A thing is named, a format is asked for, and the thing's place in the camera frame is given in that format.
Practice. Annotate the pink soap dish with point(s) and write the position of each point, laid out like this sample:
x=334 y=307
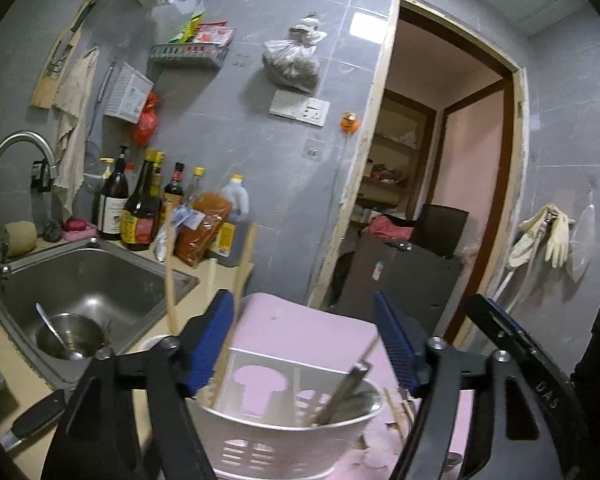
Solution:
x=77 y=227

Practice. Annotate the white plastic utensil holder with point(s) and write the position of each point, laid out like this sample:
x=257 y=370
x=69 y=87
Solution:
x=280 y=427

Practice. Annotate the steel bowl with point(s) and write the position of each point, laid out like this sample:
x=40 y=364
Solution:
x=80 y=337

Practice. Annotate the steel sink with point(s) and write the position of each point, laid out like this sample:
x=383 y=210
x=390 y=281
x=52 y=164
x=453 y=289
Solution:
x=90 y=280

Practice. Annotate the yellow green seasoning packet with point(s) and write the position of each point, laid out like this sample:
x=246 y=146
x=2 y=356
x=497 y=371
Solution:
x=187 y=27

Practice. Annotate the hanging kitchen knife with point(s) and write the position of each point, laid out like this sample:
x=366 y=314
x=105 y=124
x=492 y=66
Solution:
x=65 y=45

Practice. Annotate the dark pump bottle white label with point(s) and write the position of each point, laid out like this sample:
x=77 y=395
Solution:
x=112 y=205

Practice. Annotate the hanging wooden cutting board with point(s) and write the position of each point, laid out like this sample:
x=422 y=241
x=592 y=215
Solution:
x=45 y=85

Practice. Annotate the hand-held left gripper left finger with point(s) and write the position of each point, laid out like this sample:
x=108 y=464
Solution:
x=212 y=340

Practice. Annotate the beige dish towel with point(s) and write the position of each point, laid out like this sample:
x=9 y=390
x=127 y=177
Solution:
x=75 y=110

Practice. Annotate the dark bottle red label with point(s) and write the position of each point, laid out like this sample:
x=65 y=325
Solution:
x=172 y=187

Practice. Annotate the clear bottle yellow cap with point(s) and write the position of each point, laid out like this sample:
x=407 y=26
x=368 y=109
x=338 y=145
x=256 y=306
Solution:
x=194 y=185

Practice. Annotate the red plastic bag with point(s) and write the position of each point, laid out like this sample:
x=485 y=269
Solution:
x=147 y=120

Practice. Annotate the steel ladle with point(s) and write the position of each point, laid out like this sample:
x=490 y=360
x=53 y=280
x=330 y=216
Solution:
x=50 y=325

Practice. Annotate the orange food packet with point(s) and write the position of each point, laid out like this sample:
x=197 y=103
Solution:
x=202 y=230

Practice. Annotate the loofah sponge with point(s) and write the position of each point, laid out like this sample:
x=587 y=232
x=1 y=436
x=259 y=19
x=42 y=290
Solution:
x=19 y=237

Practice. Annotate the red seasoning packets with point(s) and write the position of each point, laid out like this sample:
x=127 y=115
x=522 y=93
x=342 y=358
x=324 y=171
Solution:
x=212 y=34

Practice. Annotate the metal wall hook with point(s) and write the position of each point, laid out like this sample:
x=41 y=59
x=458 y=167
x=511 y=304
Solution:
x=591 y=192

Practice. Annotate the red cloth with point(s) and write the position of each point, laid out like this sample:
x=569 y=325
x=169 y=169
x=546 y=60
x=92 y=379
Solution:
x=390 y=227

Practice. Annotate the cream rubber glove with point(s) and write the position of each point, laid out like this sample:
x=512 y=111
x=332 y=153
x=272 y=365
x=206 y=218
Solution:
x=559 y=240
x=527 y=235

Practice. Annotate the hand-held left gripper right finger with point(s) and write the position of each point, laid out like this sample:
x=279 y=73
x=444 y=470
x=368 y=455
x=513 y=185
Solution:
x=397 y=345

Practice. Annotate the small adhesive wall hook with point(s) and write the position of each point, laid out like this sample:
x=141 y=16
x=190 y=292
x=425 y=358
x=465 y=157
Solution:
x=312 y=152

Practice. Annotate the dark bottle yellow cap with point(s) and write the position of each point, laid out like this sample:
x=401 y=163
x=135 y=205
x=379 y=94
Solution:
x=157 y=170

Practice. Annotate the steel wool scourer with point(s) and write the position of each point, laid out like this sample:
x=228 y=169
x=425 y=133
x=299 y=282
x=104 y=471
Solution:
x=51 y=230

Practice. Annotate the white perforated wall box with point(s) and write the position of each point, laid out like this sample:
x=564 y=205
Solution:
x=130 y=92

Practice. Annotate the pink floral table cloth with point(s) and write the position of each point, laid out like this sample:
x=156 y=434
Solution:
x=305 y=325

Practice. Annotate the black flat panel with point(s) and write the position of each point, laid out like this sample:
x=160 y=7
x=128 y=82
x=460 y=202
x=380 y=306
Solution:
x=442 y=230

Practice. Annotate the metal spoon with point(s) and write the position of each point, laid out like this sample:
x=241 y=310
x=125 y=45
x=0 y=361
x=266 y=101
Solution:
x=452 y=461

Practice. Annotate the grey wall rack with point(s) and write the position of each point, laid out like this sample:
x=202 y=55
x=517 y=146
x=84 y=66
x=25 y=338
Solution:
x=190 y=55

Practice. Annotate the wooden door frame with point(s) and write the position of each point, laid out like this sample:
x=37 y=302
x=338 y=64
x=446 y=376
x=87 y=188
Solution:
x=520 y=150

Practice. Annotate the wooden shelving unit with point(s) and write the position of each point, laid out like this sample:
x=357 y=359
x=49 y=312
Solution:
x=385 y=140

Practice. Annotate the orange wall hook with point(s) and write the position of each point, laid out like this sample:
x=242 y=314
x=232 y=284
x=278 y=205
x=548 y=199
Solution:
x=350 y=122

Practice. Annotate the large oil jug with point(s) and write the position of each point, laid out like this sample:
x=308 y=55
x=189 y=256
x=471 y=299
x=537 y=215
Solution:
x=232 y=220

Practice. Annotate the hanging bag of dried goods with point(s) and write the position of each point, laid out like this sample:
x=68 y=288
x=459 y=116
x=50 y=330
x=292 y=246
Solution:
x=290 y=62

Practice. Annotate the hanging clear plastic bag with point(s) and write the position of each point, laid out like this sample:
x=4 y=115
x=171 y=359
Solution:
x=582 y=240

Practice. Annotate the blue white plastic bag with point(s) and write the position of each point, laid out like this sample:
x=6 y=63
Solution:
x=177 y=225

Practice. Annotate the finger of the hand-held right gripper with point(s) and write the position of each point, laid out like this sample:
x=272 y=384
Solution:
x=547 y=395

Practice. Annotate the black wall socket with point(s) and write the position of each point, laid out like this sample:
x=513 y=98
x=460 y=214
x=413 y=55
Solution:
x=41 y=175

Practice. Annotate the white wall socket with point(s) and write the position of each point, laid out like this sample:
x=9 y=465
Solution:
x=316 y=111

